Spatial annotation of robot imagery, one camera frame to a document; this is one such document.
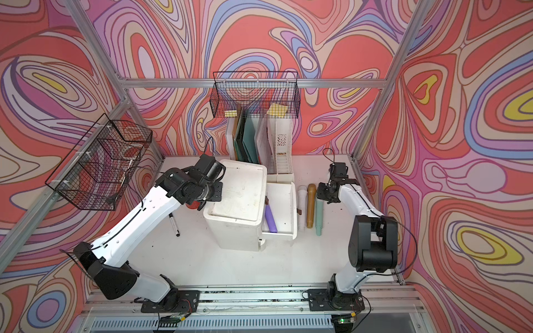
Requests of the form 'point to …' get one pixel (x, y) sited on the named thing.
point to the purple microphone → (269, 217)
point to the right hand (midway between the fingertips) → (323, 199)
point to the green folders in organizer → (245, 145)
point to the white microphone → (302, 207)
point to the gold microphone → (311, 193)
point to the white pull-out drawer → (280, 211)
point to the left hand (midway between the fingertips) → (218, 192)
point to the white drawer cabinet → (237, 220)
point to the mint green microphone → (318, 216)
